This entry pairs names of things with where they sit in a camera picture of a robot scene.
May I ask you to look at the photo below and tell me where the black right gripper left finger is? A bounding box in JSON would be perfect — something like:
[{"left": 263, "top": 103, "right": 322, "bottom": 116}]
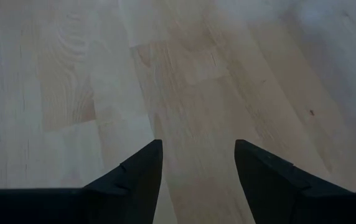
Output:
[{"left": 0, "top": 139, "right": 164, "bottom": 224}]

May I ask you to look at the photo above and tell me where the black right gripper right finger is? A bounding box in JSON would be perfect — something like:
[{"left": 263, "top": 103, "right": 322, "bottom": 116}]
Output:
[{"left": 234, "top": 139, "right": 356, "bottom": 224}]

